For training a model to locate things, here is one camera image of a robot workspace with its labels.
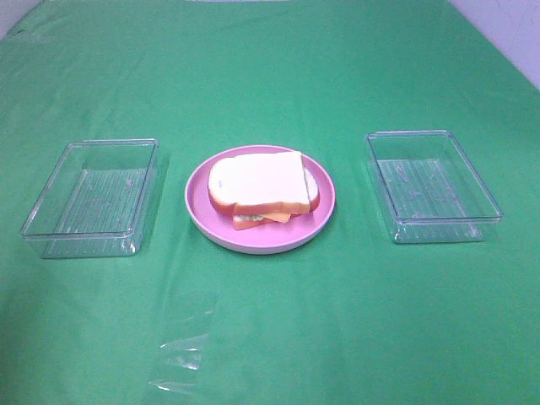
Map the green lettuce leaf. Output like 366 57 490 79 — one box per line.
233 215 266 222

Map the yellow cheese slice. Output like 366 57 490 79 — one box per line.
262 213 291 224

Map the left clear plastic tray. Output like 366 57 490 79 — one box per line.
20 138 159 259

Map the clear plastic bag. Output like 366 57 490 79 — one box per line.
144 290 218 404

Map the clear plastic tray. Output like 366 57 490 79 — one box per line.
20 138 159 259
365 130 504 244

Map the right clear plastic tray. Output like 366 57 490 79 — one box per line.
365 130 504 244

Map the green tablecloth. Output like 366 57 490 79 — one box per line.
1 1 539 404

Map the bread slice from tray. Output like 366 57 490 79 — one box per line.
233 168 320 230

